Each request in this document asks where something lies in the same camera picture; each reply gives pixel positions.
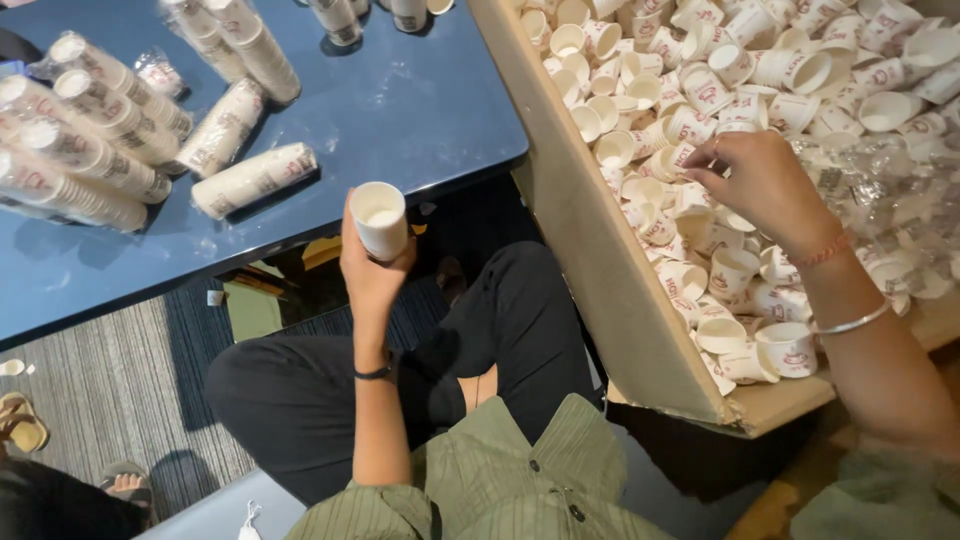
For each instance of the person's right hand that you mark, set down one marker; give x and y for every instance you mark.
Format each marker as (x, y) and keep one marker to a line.
(772, 184)

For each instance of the person's left hand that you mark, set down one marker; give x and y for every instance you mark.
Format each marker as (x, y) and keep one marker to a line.
(367, 281)

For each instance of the white paper cup stack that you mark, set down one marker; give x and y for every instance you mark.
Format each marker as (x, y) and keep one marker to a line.
(379, 221)

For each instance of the dark brown shoe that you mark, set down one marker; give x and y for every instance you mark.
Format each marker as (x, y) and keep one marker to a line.
(451, 277)

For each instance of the black wristband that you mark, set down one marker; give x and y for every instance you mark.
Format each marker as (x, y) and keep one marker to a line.
(373, 373)

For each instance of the heap of loose printed cups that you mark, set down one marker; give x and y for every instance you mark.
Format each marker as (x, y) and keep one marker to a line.
(712, 97)

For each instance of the heap of clear plastic wrappers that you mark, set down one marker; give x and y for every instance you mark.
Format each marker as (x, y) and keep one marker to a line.
(889, 199)

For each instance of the yellow cardboard carton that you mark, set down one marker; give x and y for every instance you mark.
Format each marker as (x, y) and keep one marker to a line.
(251, 309)

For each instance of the black trousers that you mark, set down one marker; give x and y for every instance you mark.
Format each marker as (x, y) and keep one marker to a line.
(315, 390)

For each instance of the small printed paper cup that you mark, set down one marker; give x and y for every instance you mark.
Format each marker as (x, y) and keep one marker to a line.
(215, 298)

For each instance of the silver bangle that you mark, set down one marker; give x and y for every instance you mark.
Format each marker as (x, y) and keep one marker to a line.
(851, 324)

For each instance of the large cardboard box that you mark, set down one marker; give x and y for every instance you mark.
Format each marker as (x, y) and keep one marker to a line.
(600, 262)

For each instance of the green striped shirt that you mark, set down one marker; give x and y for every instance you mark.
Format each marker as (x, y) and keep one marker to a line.
(487, 487)

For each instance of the short wrapped cup sleeve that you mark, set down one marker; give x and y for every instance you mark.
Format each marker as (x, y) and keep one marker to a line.
(337, 19)
(409, 13)

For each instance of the white face mask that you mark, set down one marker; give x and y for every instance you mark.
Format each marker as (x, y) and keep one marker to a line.
(250, 523)

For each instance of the grey bench seat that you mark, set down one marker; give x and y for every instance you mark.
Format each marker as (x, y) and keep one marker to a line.
(217, 514)

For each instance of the single white paper cup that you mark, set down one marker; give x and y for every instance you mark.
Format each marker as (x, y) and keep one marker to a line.
(439, 5)
(10, 367)

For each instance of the pile of wrapped cup sleeves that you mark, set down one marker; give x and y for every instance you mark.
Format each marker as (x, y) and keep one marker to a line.
(97, 150)

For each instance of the grey sandal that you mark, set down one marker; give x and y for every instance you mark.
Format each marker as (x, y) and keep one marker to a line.
(124, 471)

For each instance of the tan sandal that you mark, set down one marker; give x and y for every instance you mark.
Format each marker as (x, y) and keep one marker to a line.
(26, 431)

